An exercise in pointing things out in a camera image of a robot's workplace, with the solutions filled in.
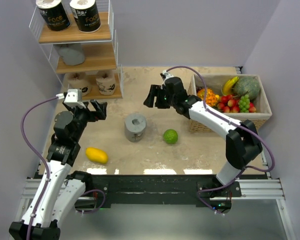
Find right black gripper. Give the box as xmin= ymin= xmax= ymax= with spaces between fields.
xmin=143 ymin=85 xmax=177 ymax=110

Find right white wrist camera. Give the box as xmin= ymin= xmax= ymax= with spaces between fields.
xmin=160 ymin=70 xmax=175 ymax=83

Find green grapes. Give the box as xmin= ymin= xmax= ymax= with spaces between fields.
xmin=238 ymin=94 xmax=251 ymax=113

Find black paper roll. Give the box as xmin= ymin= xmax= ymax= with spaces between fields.
xmin=69 ymin=0 xmax=101 ymax=33
xmin=35 ymin=0 xmax=71 ymax=32

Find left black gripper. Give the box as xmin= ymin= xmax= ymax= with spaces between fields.
xmin=66 ymin=99 xmax=107 ymax=142

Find green melon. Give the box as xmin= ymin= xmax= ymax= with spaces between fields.
xmin=233 ymin=76 xmax=261 ymax=100

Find green lime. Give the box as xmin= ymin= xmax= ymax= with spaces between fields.
xmin=163 ymin=129 xmax=179 ymax=145

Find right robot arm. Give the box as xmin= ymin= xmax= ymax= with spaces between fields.
xmin=143 ymin=77 xmax=263 ymax=197

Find wicker fruit basket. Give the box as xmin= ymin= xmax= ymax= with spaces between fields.
xmin=187 ymin=73 xmax=272 ymax=133

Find grey paper roll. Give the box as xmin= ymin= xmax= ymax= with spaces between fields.
xmin=55 ymin=43 xmax=86 ymax=66
xmin=124 ymin=113 xmax=147 ymax=143

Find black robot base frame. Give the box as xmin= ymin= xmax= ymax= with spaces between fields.
xmin=57 ymin=172 xmax=283 ymax=213

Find brown paper roll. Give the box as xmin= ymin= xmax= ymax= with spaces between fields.
xmin=95 ymin=70 xmax=116 ymax=96
xmin=64 ymin=72 xmax=92 ymax=96

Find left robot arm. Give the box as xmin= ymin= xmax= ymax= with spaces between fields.
xmin=9 ymin=100 xmax=108 ymax=240

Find orange pineapple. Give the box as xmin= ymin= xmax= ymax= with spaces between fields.
xmin=196 ymin=88 xmax=220 ymax=107

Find yellow banana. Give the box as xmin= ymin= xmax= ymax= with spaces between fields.
xmin=221 ymin=76 xmax=240 ymax=96

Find red apples cluster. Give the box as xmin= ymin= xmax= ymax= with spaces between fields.
xmin=215 ymin=95 xmax=257 ymax=114

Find yellow mango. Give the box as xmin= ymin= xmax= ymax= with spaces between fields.
xmin=85 ymin=147 xmax=109 ymax=164

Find white wire wooden shelf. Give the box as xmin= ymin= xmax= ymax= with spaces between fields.
xmin=29 ymin=0 xmax=124 ymax=100

